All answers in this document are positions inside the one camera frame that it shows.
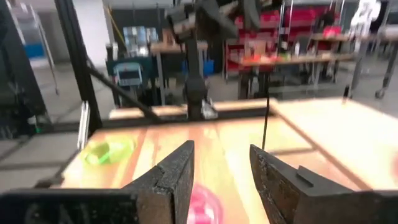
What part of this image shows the long wooden workbench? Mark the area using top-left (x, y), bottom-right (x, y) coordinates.
top-left (239, 52), bottom-right (355, 100)

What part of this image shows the small wooden workbench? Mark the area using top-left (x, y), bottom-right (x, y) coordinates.
top-left (150, 42), bottom-right (209, 106)

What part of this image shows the black metal frame post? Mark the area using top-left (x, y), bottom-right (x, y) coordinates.
top-left (54, 0), bottom-right (162, 134)

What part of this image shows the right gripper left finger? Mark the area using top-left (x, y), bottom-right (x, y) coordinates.
top-left (122, 139), bottom-right (195, 224)

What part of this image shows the red storage rack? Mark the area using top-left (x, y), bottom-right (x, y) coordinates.
top-left (225, 6), bottom-right (343, 78)

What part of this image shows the pink translucent plastic plate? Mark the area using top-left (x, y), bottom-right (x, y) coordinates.
top-left (186, 183), bottom-right (224, 224)

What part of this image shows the teal equipment cart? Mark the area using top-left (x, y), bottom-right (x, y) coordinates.
top-left (107, 26), bottom-right (153, 106)

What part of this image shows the white humanoid robot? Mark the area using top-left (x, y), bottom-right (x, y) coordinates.
top-left (349, 0), bottom-right (382, 40)

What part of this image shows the green translucent plastic plate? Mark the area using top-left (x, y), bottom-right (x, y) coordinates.
top-left (80, 136), bottom-right (137, 166)

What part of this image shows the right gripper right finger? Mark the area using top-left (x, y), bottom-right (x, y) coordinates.
top-left (249, 144), bottom-right (354, 224)

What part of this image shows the black cabinet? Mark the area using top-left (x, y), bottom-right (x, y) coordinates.
top-left (0, 0), bottom-right (47, 138)

